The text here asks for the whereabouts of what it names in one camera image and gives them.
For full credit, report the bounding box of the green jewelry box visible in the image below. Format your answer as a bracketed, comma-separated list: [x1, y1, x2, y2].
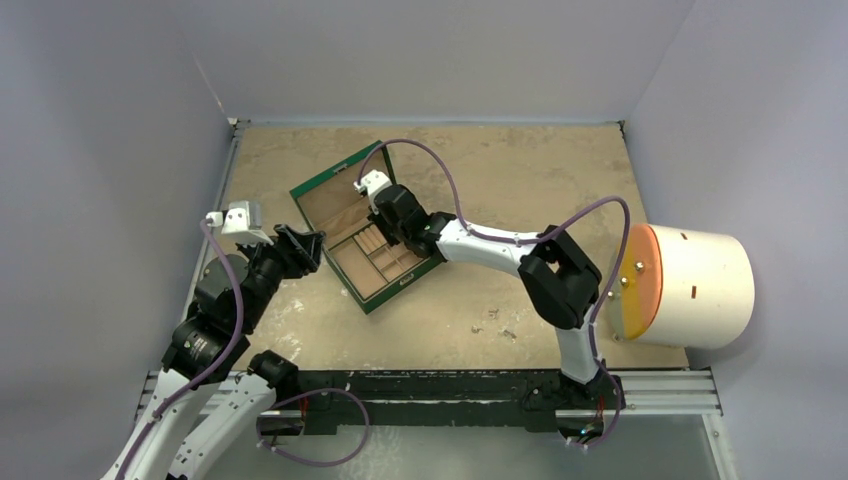
[290, 143, 441, 314]

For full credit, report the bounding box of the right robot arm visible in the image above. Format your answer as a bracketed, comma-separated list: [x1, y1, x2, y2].
[291, 171, 603, 407]

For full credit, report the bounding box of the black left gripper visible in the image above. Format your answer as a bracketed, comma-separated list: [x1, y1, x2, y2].
[236, 222, 323, 329]

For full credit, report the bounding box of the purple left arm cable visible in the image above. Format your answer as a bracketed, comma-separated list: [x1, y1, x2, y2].
[115, 218, 246, 480]

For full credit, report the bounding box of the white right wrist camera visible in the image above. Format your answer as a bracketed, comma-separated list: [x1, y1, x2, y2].
[353, 170, 393, 210]

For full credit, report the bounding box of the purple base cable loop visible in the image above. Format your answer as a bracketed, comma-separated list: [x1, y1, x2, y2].
[255, 388, 370, 469]

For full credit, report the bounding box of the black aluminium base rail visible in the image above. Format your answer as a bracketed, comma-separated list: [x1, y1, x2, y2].
[135, 368, 723, 439]

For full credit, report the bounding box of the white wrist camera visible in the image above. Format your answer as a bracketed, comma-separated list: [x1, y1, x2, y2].
[201, 200, 272, 246]
[353, 170, 393, 210]

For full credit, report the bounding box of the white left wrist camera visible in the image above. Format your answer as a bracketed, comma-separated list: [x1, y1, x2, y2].
[201, 200, 272, 246]

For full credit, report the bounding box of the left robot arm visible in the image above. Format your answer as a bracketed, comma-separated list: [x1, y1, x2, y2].
[104, 220, 326, 479]

